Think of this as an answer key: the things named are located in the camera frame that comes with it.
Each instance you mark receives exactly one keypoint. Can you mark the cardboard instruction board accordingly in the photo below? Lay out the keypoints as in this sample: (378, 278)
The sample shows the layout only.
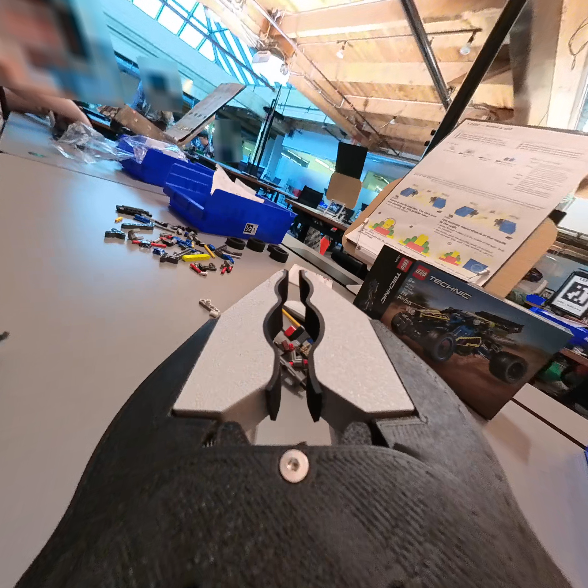
(206, 112)
(482, 197)

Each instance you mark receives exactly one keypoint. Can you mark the tan rounded panel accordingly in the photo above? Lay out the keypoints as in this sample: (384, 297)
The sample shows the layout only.
(344, 190)

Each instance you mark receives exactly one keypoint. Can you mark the partly built toy car chassis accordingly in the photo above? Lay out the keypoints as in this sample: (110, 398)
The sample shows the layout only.
(294, 349)

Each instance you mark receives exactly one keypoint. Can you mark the black monitor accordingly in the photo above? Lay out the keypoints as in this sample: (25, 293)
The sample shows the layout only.
(351, 158)

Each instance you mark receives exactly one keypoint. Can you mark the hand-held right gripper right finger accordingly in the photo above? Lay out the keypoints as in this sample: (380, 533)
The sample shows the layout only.
(358, 367)

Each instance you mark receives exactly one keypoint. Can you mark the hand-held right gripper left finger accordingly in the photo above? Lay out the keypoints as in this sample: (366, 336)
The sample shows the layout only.
(229, 363)

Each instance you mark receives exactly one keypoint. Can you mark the toy car set box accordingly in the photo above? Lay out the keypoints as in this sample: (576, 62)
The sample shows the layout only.
(459, 330)

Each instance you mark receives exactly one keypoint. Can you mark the black white marker sign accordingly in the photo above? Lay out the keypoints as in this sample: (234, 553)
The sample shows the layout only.
(572, 294)

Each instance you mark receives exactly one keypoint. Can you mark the clear plastic bag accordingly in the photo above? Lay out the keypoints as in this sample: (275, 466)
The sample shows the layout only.
(87, 142)

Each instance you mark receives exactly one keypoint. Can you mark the pile of loose building pieces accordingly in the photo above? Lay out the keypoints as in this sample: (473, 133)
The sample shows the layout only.
(195, 257)

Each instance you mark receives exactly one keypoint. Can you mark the black stand pole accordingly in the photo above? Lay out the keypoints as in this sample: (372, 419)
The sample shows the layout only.
(477, 69)

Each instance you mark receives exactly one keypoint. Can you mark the blue storage bin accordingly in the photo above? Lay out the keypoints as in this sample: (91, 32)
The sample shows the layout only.
(151, 160)

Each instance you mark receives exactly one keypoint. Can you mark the white ceiling projector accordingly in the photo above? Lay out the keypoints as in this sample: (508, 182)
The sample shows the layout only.
(271, 66)

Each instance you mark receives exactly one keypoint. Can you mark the black toy tyre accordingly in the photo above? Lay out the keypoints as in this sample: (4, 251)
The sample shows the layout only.
(235, 243)
(278, 253)
(256, 244)

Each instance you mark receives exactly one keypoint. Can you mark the small clear display stand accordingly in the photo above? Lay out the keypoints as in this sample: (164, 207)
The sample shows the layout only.
(336, 209)

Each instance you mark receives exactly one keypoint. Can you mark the light grey thin beam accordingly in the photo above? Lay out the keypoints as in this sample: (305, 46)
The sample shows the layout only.
(210, 307)

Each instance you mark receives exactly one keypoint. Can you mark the white paper sheets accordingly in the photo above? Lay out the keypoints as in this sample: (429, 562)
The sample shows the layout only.
(229, 186)

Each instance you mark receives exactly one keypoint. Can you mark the blue bin with white papers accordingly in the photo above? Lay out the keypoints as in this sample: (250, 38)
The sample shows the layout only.
(220, 216)

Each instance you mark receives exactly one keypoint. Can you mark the another person's forearm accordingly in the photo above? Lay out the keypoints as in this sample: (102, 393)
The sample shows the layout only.
(55, 108)

